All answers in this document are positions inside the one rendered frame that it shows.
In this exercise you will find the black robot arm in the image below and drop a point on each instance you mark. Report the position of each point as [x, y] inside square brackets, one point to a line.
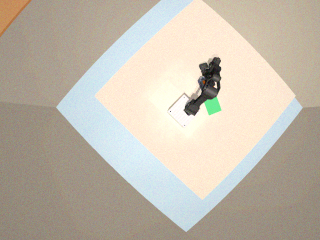
[209, 92]

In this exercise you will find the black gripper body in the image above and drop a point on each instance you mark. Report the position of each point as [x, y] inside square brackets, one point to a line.
[203, 67]

